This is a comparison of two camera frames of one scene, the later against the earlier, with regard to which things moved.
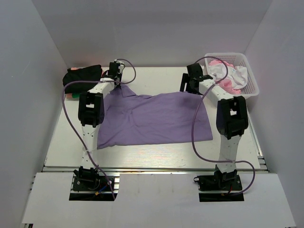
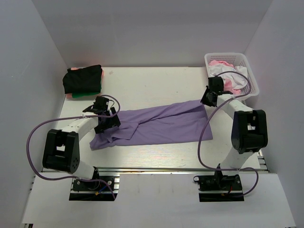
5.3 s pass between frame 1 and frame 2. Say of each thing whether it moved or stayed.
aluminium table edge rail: stayed
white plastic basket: stayed
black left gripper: moved
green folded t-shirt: stayed
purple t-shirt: moved
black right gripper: moved
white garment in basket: stayed
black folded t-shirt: stayed
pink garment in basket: stayed
